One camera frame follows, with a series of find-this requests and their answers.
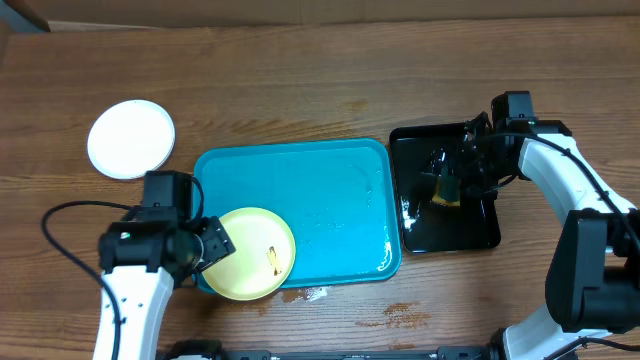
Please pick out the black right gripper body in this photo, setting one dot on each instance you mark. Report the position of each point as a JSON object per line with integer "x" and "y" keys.
{"x": 481, "y": 172}

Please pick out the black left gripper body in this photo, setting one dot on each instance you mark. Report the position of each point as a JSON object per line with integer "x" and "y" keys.
{"x": 209, "y": 244}

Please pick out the yellow plate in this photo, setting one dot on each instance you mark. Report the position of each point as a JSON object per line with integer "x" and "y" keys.
{"x": 264, "y": 256}

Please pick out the yellow green sponge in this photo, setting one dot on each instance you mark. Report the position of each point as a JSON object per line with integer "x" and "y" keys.
{"x": 447, "y": 189}

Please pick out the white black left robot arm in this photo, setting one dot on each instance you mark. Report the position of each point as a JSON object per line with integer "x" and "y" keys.
{"x": 143, "y": 262}

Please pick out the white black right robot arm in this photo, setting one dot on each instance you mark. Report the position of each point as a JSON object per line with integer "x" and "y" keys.
{"x": 592, "y": 285}

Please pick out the black plastic tray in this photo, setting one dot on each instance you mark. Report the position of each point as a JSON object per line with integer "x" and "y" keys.
{"x": 417, "y": 156}

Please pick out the teal plastic tray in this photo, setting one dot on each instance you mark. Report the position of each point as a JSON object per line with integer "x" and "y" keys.
{"x": 336, "y": 196}

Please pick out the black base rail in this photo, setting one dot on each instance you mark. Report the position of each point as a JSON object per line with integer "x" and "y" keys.
{"x": 203, "y": 349}

